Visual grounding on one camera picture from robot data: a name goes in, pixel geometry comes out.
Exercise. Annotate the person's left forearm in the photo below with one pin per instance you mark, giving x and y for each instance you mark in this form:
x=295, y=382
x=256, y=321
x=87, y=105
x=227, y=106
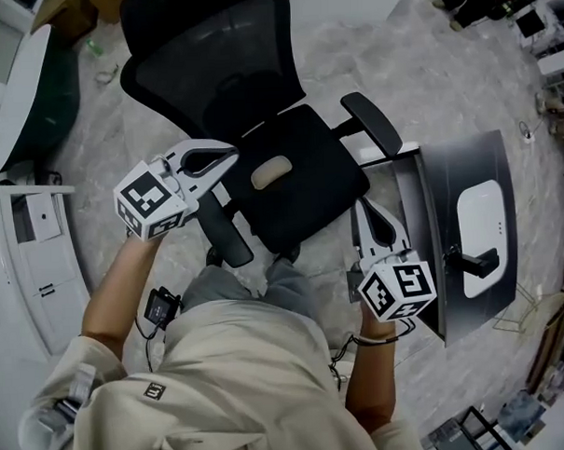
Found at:
x=121, y=291

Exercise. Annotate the person's left black shoe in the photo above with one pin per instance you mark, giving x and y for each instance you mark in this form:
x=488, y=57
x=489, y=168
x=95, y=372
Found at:
x=213, y=256

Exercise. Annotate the brown cardboard box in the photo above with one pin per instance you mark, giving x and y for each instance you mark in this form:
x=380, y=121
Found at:
x=65, y=16
x=106, y=5

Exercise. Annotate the black faucet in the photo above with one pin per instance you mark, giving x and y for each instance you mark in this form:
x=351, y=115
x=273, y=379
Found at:
x=475, y=260

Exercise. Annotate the person's beige shirt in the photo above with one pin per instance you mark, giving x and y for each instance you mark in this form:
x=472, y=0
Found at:
x=223, y=385

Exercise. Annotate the round white table green base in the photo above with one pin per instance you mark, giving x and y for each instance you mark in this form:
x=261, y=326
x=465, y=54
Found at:
x=29, y=100

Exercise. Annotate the dark grey vanity cabinet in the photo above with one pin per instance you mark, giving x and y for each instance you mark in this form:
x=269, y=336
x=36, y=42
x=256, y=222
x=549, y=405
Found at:
x=444, y=203

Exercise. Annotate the white wristband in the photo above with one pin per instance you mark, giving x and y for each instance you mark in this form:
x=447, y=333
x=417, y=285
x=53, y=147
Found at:
x=378, y=340

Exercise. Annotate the person's grey trousers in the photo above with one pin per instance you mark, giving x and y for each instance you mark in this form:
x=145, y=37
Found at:
x=284, y=287

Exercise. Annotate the white sink basin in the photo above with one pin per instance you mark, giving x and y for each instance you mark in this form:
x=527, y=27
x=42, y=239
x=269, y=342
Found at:
x=480, y=220

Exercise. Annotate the black mesh office chair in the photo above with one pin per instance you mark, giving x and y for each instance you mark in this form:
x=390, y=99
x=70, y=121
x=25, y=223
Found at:
x=278, y=140

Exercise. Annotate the person's black shoe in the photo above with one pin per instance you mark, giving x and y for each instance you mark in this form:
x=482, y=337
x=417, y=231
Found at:
x=288, y=254
x=213, y=256

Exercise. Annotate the black waist battery pack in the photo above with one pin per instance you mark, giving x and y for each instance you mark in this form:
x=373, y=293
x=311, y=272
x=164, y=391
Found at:
x=162, y=308

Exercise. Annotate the person's right forearm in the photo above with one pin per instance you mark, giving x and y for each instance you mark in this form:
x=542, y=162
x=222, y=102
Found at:
x=370, y=379

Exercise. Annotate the white storage cabinet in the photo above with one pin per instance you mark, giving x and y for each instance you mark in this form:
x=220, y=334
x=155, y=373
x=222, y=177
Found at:
x=46, y=285

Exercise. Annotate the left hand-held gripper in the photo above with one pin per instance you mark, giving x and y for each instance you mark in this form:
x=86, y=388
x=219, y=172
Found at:
x=143, y=202

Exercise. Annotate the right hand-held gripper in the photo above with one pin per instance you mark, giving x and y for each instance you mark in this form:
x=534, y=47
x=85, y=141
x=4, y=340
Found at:
x=397, y=289

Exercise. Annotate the flat white box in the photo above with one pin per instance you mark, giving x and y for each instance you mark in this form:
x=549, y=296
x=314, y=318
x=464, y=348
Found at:
x=44, y=218

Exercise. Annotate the green bottle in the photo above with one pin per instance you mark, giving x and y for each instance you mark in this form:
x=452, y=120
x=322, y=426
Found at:
x=94, y=46

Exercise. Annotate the beige oval object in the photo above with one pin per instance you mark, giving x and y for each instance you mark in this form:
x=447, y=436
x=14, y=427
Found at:
x=271, y=172

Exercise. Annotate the person's right black shoe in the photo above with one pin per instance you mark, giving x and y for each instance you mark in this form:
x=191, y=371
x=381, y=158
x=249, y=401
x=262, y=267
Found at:
x=288, y=254

